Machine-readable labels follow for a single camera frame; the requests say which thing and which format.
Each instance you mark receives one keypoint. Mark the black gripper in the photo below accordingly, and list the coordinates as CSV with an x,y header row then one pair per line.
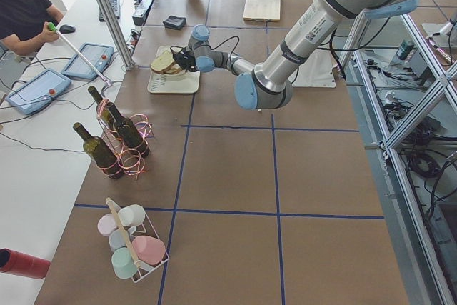
x,y
188,61

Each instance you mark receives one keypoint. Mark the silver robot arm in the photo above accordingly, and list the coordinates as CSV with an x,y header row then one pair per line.
x,y
266,85

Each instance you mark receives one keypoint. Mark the white bear tray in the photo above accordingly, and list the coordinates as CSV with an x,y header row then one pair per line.
x,y
187,83

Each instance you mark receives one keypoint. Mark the bread slice with egg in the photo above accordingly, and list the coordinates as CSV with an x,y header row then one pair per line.
x,y
174,69

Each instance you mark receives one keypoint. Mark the grey folded cloth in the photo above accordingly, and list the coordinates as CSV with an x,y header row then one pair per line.
x,y
174,22

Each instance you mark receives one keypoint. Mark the far teach pendant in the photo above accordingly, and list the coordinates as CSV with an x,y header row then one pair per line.
x,y
98,55

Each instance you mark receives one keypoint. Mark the teach pendant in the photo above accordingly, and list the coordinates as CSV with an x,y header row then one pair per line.
x,y
98,55
38,93

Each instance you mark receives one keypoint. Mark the dark wine bottle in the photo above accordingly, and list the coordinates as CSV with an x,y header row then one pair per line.
x,y
103,114
126,129
101,154

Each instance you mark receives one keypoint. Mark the wooden cutting board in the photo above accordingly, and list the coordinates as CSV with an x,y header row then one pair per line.
x,y
262,10

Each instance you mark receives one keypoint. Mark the black keyboard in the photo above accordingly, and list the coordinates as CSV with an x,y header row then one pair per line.
x,y
116,7

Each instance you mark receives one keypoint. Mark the black computer mouse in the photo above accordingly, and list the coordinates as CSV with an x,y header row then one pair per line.
x,y
67,29

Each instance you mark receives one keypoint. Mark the near teach pendant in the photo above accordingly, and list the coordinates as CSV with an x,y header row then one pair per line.
x,y
38,93

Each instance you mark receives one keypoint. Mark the white cup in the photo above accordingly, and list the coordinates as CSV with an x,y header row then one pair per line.
x,y
132,215

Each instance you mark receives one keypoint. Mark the person in black shirt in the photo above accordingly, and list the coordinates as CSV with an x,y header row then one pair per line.
x,y
25,24

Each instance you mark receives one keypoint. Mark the light pink cup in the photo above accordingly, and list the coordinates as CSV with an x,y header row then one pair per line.
x,y
106,225

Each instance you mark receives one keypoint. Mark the grey blue cup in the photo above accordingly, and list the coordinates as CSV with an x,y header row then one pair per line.
x,y
116,240

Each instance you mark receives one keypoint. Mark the large pink cup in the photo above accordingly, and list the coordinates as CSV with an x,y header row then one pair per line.
x,y
149,249

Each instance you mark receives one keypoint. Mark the mint green cup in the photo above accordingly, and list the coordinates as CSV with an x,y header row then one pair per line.
x,y
123,264

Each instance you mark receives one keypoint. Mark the red cylinder bottle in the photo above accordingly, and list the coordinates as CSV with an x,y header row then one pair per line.
x,y
21,264

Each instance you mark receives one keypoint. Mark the copper wire bottle rack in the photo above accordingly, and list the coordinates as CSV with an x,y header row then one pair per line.
x,y
130,160

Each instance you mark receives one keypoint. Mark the aluminium frame post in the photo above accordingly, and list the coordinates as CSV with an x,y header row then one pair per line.
x,y
116,34

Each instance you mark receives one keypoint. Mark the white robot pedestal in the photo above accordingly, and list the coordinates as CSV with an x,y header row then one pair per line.
x,y
316,72

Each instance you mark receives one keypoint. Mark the white stick green handle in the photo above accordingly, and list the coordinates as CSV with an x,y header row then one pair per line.
x,y
106,80

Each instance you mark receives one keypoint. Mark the wire dish rack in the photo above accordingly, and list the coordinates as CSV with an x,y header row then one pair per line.
x,y
129,233

